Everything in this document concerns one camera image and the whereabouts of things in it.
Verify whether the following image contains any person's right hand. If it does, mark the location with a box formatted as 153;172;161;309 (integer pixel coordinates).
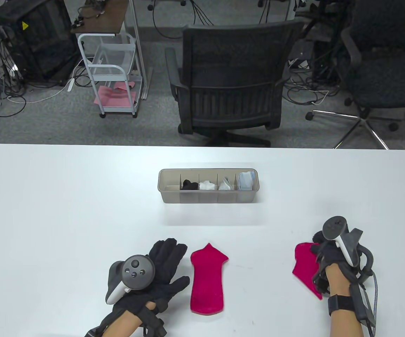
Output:
310;230;346;272

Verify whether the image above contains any person's left hand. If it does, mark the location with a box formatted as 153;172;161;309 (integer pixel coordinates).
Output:
113;238;190;315

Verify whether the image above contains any pink sock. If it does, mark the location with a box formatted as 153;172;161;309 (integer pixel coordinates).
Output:
292;242;324;300
190;243;229;315

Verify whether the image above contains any grey tracking controller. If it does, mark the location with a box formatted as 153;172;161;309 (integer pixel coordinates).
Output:
106;255;155;305
322;216;364;267

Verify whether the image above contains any person's right forearm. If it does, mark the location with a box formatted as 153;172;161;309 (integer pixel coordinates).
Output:
326;263;364;337

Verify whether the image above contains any person's left forearm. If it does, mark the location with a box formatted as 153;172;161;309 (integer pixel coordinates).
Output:
102;301;154;337

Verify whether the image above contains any beige divided organizer box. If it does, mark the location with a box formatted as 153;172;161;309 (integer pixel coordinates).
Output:
158;168;259;204

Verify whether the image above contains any dark chair with chrome base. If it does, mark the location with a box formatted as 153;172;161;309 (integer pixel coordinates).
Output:
306;0;405;150

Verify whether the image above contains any pink cloth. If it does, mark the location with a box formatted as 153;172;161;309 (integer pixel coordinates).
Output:
94;81;138;107

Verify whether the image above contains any black mesh office chair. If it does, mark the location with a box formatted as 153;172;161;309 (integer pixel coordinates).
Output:
165;18;306;147

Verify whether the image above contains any white rolling cart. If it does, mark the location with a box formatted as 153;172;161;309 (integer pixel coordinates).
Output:
71;0;143;118

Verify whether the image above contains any black computer tower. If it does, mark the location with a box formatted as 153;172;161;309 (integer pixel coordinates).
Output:
0;0;80;86

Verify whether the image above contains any black forearm strap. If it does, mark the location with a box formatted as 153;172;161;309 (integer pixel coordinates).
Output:
328;296;356;313

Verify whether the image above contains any grey cable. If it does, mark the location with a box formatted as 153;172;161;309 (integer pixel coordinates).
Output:
371;274;379;329

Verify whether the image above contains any black cable tangle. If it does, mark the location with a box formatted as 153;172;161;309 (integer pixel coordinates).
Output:
283;33;345;106
0;33;27;141

